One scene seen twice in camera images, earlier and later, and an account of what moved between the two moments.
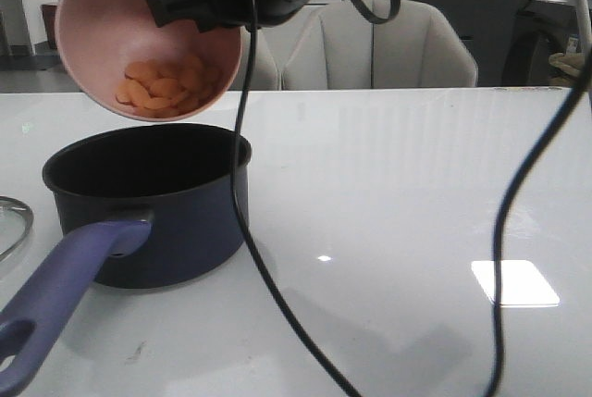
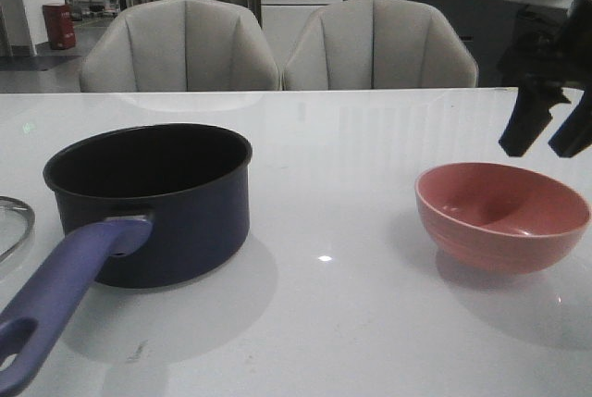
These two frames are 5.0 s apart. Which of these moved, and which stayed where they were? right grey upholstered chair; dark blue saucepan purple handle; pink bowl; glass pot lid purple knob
Moved: pink bowl
Stayed: dark blue saucepan purple handle; glass pot lid purple knob; right grey upholstered chair
